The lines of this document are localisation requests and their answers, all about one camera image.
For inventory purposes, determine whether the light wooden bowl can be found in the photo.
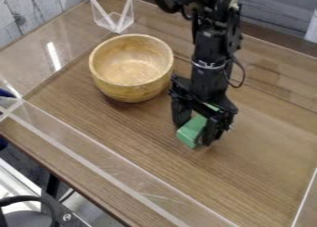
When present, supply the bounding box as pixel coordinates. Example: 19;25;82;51
88;33;175;103

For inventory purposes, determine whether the black cable loop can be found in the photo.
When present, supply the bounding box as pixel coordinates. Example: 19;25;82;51
0;195;58;227

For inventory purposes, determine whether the black table leg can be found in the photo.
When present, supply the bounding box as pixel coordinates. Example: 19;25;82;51
45;174;60;198

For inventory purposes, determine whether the black metal base plate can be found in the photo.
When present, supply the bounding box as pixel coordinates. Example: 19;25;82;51
41;193;90;227

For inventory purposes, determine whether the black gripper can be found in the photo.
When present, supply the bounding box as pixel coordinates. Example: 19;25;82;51
168;63;237;146

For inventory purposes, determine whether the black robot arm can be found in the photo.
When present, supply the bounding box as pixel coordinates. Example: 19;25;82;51
153;0;241;148

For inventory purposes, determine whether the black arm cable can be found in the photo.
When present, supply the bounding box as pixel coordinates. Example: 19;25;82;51
221;54;247;90

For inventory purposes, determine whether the clear acrylic corner bracket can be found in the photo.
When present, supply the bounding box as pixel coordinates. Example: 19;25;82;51
90;0;133;34

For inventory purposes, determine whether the green rectangular block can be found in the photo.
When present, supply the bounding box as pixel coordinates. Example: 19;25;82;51
175;104;221;148

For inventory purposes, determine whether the clear acrylic front wall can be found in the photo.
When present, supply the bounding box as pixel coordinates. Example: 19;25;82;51
0;86;239;227

